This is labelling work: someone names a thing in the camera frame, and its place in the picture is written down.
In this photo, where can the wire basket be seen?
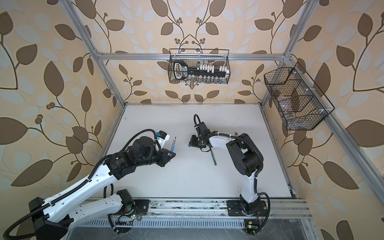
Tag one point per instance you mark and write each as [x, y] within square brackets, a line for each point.
[217, 57]
[301, 103]

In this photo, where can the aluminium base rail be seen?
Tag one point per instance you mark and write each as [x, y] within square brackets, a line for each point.
[210, 214]

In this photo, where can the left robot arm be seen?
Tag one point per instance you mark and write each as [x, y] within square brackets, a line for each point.
[54, 217]

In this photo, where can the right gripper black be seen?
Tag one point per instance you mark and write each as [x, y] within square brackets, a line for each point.
[193, 141]

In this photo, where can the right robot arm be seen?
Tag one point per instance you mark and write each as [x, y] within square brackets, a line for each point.
[249, 162]

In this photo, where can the right wire basket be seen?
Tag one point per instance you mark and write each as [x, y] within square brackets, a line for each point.
[301, 103]

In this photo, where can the black tool in basket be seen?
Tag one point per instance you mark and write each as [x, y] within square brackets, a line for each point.
[181, 70]

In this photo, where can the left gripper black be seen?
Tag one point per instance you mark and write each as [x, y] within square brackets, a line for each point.
[164, 155]

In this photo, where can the blue pen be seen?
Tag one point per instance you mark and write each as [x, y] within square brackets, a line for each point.
[173, 144]

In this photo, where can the back wire basket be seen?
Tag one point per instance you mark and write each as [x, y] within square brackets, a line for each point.
[217, 57]

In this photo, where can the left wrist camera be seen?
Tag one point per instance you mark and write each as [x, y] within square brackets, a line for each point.
[162, 138]

